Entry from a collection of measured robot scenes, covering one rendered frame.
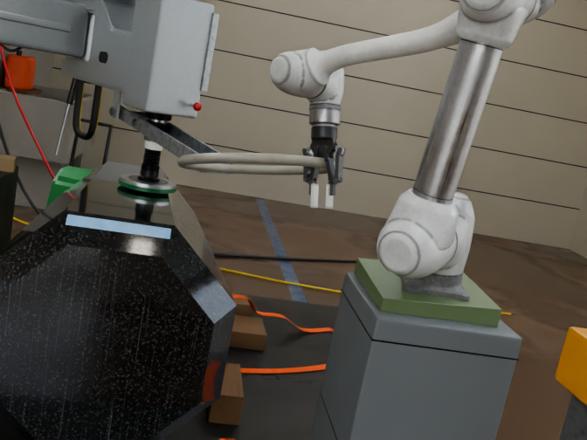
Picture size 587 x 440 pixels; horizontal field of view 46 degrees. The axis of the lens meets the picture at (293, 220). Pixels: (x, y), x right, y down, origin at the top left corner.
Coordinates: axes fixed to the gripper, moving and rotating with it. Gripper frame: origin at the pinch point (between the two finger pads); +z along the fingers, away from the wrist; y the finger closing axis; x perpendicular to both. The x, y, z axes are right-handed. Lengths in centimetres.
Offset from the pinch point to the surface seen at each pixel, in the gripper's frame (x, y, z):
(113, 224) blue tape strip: 26, 58, 10
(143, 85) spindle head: -3, 79, -39
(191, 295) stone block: 10, 40, 32
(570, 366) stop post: 71, -85, 24
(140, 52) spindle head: -4, 82, -51
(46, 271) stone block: 42, 69, 25
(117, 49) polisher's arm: -10, 101, -55
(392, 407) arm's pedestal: 6, -28, 54
